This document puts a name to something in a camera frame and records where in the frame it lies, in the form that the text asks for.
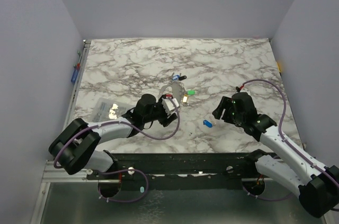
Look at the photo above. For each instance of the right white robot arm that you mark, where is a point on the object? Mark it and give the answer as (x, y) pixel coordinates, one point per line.
(311, 181)

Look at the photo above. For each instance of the blue tag key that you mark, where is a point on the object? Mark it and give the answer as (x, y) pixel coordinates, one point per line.
(207, 123)
(175, 77)

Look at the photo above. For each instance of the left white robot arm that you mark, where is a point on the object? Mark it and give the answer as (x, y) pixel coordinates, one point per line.
(75, 148)

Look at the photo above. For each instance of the blue tag key on plate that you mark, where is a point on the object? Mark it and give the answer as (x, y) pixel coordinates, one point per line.
(175, 77)

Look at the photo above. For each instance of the clear plastic parts box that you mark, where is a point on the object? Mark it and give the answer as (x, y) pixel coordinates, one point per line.
(108, 109)

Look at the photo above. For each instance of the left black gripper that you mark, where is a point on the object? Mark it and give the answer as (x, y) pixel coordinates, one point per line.
(164, 121)

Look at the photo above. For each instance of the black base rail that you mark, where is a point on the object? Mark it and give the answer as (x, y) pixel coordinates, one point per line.
(193, 171)

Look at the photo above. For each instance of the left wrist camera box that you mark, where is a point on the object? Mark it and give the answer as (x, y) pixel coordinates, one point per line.
(170, 104)

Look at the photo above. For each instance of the blue red wall clamp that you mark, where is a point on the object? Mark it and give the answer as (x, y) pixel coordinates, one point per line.
(76, 68)

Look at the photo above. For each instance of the steel key organizer plate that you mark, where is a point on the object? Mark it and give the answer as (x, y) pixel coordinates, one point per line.
(175, 88)

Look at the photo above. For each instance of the yellow tag key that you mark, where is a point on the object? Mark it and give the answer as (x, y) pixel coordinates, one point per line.
(185, 100)

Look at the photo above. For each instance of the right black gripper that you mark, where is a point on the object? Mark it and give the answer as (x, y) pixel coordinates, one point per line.
(228, 108)

